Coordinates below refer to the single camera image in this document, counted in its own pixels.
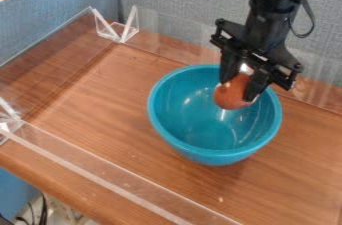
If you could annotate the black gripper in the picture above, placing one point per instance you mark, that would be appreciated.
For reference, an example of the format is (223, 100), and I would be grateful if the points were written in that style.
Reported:
(255, 44)

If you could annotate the clear acrylic back barrier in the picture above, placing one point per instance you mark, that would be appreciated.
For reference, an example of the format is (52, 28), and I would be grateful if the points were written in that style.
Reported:
(182, 40)

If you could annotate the clear acrylic barrier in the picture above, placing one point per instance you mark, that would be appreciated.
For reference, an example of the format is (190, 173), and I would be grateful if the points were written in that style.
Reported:
(182, 40)
(143, 192)
(25, 27)

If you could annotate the clear acrylic front barrier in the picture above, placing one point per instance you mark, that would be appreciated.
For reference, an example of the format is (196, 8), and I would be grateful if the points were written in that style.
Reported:
(143, 192)

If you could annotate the blue plastic bowl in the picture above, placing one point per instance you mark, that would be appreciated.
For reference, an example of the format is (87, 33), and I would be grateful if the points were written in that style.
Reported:
(207, 134)

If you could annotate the clear acrylic left barrier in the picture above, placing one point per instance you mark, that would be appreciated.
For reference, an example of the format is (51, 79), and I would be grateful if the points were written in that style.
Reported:
(25, 27)

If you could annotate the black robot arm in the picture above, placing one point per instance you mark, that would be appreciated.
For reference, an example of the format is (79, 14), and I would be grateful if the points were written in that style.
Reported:
(263, 7)

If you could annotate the toy mushroom brown cap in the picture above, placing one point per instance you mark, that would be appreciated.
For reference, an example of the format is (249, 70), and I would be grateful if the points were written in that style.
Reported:
(229, 93)

